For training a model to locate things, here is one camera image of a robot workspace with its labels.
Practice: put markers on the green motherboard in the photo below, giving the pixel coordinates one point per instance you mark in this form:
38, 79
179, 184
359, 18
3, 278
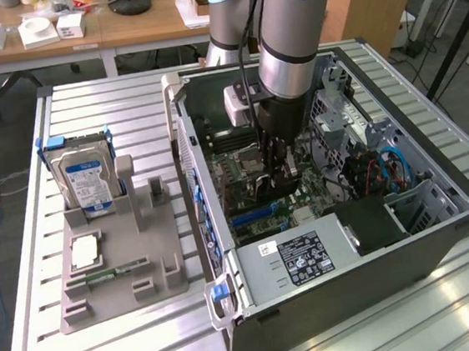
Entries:
285, 220

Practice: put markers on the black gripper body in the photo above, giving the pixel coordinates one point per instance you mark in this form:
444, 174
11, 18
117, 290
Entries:
281, 118

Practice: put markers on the long black expansion slot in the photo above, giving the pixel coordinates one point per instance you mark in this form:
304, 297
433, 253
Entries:
250, 230

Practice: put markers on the low metal disk bay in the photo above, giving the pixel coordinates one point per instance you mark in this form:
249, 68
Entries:
423, 210

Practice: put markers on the black lamp base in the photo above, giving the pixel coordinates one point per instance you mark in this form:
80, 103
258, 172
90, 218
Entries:
130, 4

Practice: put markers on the grey power supply unit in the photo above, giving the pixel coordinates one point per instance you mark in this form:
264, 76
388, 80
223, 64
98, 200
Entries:
302, 256

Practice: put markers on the silver CPU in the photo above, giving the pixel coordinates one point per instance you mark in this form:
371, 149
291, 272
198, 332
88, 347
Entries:
85, 252

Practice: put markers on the blue expansion slot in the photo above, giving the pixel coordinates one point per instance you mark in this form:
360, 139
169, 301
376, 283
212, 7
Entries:
251, 217

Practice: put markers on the wooden cabinet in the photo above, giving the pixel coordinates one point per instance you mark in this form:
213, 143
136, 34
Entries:
367, 2

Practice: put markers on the black office chair base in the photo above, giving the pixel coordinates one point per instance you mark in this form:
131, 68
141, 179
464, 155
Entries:
11, 87

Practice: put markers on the black graphics card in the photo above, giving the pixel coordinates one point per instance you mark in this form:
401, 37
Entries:
253, 196

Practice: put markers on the hard disk with blue carrier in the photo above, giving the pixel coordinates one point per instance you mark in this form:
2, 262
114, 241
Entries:
84, 183

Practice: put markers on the white block with round bowl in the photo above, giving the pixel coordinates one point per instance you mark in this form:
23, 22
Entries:
37, 34

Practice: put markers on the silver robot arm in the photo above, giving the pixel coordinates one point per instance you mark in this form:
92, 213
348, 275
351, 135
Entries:
290, 31

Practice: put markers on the wooden desk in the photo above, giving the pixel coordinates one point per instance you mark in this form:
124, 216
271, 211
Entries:
151, 25
16, 56

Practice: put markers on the black RAM slot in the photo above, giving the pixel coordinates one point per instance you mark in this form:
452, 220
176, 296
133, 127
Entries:
230, 133
231, 143

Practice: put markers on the silver chipset heatsink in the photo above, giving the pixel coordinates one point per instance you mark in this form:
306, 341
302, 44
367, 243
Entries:
305, 214

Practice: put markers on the black slanted pole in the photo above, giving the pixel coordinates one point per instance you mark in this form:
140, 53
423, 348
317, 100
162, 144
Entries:
456, 45

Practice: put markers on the black power adapter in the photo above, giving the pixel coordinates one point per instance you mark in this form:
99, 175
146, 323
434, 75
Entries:
414, 48

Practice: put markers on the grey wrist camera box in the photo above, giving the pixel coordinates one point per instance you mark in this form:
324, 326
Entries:
236, 108

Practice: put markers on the open black PC case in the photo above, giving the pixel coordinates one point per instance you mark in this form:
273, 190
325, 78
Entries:
356, 297

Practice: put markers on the CPU socket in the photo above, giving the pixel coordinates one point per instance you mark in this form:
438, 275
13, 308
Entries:
245, 161

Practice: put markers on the grey printed parts rack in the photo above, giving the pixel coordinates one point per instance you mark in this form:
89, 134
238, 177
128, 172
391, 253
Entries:
125, 296

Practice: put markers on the small white box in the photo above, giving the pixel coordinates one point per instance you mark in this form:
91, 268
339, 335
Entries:
70, 27

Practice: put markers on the tall metal drive cage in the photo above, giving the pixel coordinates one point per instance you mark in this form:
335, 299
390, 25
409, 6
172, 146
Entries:
330, 132

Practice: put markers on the blue case latch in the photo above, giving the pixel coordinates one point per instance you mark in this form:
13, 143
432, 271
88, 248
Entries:
218, 293

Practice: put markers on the green RAM stick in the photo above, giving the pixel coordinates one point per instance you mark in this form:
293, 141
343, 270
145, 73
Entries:
106, 276

